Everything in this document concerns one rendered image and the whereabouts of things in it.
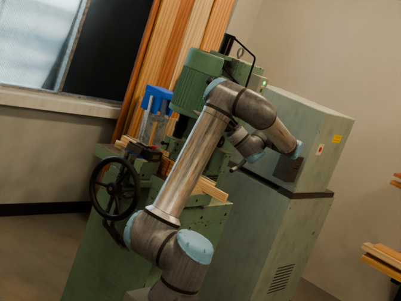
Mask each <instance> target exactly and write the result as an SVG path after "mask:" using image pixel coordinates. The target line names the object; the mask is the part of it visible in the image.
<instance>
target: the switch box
mask: <svg viewBox="0 0 401 301"><path fill-rule="evenodd" d="M264 81H265V82H266V83H265V84H264V87H261V85H263V82H264ZM268 82H269V79H267V78H265V77H263V76H260V75H256V74H253V73H252V74H251V77H250V79H249V82H248V86H247V89H250V90H252V91H255V92H256V93H260V89H261V88H262V89H263V91H262V92H261V96H263V94H264V92H265V89H266V86H267V84H268Z"/></svg>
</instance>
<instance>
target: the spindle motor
mask: <svg viewBox="0 0 401 301"><path fill-rule="evenodd" d="M223 64H224V59H223V58H222V57H219V56H216V55H215V54H212V53H209V52H207V51H204V50H201V49H198V48H195V47H191V48H189V52H188V54H187V57H186V60H185V62H184V65H183V68H182V71H181V73H180V77H179V79H178V82H177V85H176V87H175V90H174V94H173V95H172V99H171V102H170V104H169V108H170V109H172V110H173V111H175V112H177V113H179V114H181V115H184V116H187V117H189V118H193V119H198V116H197V115H196V114H195V113H194V111H193V110H197V111H198V112H202V110H203V107H204V105H205V102H204V100H203V96H204V92H205V90H206V88H207V86H208V85H207V84H206V79H207V78H212V79H213V80H215V79H217V78H218V77H219V75H220V72H221V69H222V67H223Z"/></svg>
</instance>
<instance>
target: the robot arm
mask: <svg viewBox="0 0 401 301"><path fill-rule="evenodd" d="M203 100H204V102H205V105H204V107H203V110H202V112H198V111H197V110H193V111H194V113H195V114H196V115H197V116H198V120H197V121H196V124H195V126H194V127H193V129H192V131H191V133H190V135H189V137H188V138H187V140H186V142H185V144H184V146H183V148H182V150H181V152H180V154H179V156H178V158H177V159H176V161H175V163H174V165H173V167H172V169H171V171H170V172H169V175H168V177H167V178H166V180H165V182H164V184H163V186H162V188H161V189H160V191H159V193H158V195H157V197H156V199H155V201H154V203H153V204H152V205H148V206H146V207H145V209H144V210H139V211H137V212H136V213H134V214H133V215H132V216H131V217H130V219H129V221H128V222H127V226H126V227H125V230H124V242H125V244H126V246H127V247H129V248H130V249H131V250H132V251H133V252H135V253H137V254H139V255H140V256H142V257H143V258H145V259H147V260H148V261H150V262H152V263H153V264H155V265H156V266H158V267H160V268H161V269H163V271H162V274H161V277H160V278H159V279H158V280H157V281H156V283H155V284H154V285H153V286H152V287H151V288H150V290H149V293H148V295H147V298H148V300H149V301H198V291H199V289H200V287H201V284H202V281H203V279H204V277H205V274H206V272H207V269H208V267H209V264H210V263H211V260H212V255H213V253H214V248H213V245H212V244H211V242H210V241H209V240H208V239H207V238H205V237H204V236H203V235H201V234H199V233H197V232H195V231H191V230H188V229H182V230H180V231H178V229H179V227H180V221H179V216H180V214H181V212H182V210H183V208H184V206H185V204H186V202H187V201H188V199H189V197H190V195H191V193H192V191H193V190H194V188H195V186H196V184H197V182H198V180H199V178H200V176H201V174H202V172H203V170H204V168H205V167H206V165H207V163H208V161H209V159H210V157H211V155H212V153H213V151H214V149H215V147H216V145H217V144H218V142H219V140H220V138H221V136H222V134H223V133H224V132H228V133H227V134H226V136H227V137H228V138H227V139H228V141H229V142H230V143H231V144H232V145H233V146H234V147H235V148H236V150H237V151H238V152H239V153H240V154H241V155H242V156H243V157H244V158H245V160H247V161H248V162H249V163H250V164H252V163H254V162H255V161H257V160H259V159H260V158H261V157H262V156H263V155H264V154H265V151H264V149H265V148H266V147H268V148H270V149H272V150H274V151H276V152H279V153H281V154H282V155H285V156H287V157H289V158H290V159H297V158H298V156H299V154H300V153H301V150H302V148H303V142H301V141H300V140H297V139H295V137H294V136H293V135H292V134H291V133H290V132H289V131H288V129H287V128H286V127H285V126H284V125H283V123H282V122H281V121H280V119H279V118H278V117H277V111H276V108H275V107H274V106H273V104H272V103H271V102H270V101H268V100H267V99H266V98H264V97H263V96H261V95H260V94H258V93H256V92H255V91H252V90H250V89H247V88H245V87H243V86H241V85H239V84H236V83H234V82H232V81H231V80H228V79H224V78H217V79H215V80H213V81H212V82H211V83H210V84H209V85H208V86H207V88H206V90H205V92H204V96H203ZM233 116H235V117H237V118H239V119H241V120H243V121H245V122H246V123H248V124H249V125H251V126H252V127H253V128H255V129H256V130H255V131H254V132H253V133H252V134H251V135H249V133H248V132H247V131H246V130H245V129H244V128H243V127H242V126H240V124H239V123H238V122H237V120H235V119H234V117H233Z"/></svg>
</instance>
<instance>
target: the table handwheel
mask: <svg viewBox="0 0 401 301"><path fill-rule="evenodd" d="M111 162H118V163H120V164H122V165H124V166H125V167H126V168H127V170H126V172H124V174H123V175H122V177H121V178H120V179H119V180H118V181H117V182H109V183H108V184H106V183H103V182H100V181H98V180H96V179H97V176H98V174H99V172H100V170H101V169H102V168H103V167H104V166H105V165H107V164H109V163H111ZM129 172H130V173H131V175H132V178H133V181H134V185H132V184H127V186H125V185H123V184H121V183H122V181H123V180H124V178H125V177H126V176H127V175H128V173H129ZM95 184H98V185H101V186H104V187H105V188H106V190H107V193H108V194H109V195H113V196H114V199H115V204H116V209H117V213H118V215H112V214H109V213H107V212H105V211H104V210H103V209H102V208H101V207H100V204H99V203H98V201H97V198H96V195H95ZM121 192H134V197H133V200H132V203H131V205H130V206H129V207H128V209H127V210H126V211H124V212H123V213H121V209H120V206H119V200H118V195H119V194H120V193H121ZM89 193H90V199H91V202H92V205H93V207H94V208H95V210H96V212H97V213H98V214H99V215H100V216H101V217H103V218H105V219H107V220H110V221H120V220H123V219H126V218H127V217H128V216H130V215H131V214H132V213H133V212H134V210H135V209H136V207H137V205H138V202H139V200H140V194H141V184H140V178H139V176H138V173H137V171H136V169H135V168H134V166H133V165H132V164H131V163H130V162H129V161H128V160H126V159H125V158H122V157H119V156H110V157H107V158H105V159H103V160H101V161H100V162H99V163H98V164H97V165H96V166H95V168H94V170H93V172H92V174H91V177H90V183H89Z"/></svg>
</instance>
